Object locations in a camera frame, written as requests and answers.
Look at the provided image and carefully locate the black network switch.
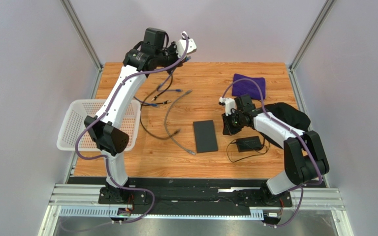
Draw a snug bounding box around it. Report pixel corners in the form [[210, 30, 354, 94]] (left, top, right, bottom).
[[193, 120, 218, 153]]

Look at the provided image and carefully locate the thin black power cord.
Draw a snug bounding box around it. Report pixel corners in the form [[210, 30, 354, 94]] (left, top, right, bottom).
[[225, 137, 271, 163]]

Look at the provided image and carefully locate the grey ethernet cable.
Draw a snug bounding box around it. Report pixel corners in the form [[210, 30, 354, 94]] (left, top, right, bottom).
[[163, 89, 197, 156]]

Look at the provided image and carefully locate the black ethernet cable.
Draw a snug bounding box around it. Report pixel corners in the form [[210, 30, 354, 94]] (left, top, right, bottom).
[[139, 88, 182, 141]]

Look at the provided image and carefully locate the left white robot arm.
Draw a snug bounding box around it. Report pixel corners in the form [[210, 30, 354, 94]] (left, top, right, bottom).
[[82, 28, 197, 203]]

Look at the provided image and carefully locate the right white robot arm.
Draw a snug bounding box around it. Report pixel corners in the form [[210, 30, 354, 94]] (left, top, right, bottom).
[[219, 94, 330, 206]]

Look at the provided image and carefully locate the black power adapter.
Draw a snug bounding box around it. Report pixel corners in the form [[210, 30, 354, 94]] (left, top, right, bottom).
[[235, 136, 264, 152]]

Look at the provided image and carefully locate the purple cloth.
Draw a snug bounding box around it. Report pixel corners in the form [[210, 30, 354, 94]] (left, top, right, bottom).
[[232, 73, 266, 100]]

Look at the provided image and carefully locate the black round cap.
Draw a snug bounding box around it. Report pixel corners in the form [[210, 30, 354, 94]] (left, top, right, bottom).
[[264, 102, 311, 132]]

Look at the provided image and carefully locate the white plastic basket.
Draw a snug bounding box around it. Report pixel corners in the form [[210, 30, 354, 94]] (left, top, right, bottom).
[[56, 99, 141, 152]]

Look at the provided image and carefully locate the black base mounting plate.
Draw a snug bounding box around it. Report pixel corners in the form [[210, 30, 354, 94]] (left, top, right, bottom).
[[97, 177, 327, 217]]

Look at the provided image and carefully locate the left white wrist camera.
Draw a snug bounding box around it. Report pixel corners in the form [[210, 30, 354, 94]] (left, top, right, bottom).
[[176, 31, 197, 58]]

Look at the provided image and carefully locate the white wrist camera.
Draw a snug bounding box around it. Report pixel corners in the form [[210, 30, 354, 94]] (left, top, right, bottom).
[[176, 31, 197, 58], [219, 97, 236, 116]]

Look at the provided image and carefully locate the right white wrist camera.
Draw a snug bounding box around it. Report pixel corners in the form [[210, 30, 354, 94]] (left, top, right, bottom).
[[219, 97, 236, 116]]

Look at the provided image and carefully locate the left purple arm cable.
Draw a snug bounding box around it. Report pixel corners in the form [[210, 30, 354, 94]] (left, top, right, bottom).
[[74, 31, 190, 225]]

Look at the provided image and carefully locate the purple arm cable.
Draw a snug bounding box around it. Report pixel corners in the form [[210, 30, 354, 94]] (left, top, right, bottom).
[[221, 78, 323, 229], [74, 31, 190, 225]]

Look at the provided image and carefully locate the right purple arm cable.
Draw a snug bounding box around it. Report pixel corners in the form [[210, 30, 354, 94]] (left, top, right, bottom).
[[221, 78, 323, 229]]

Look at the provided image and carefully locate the aluminium frame rail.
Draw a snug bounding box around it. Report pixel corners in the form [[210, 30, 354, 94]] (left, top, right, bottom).
[[39, 182, 353, 236]]

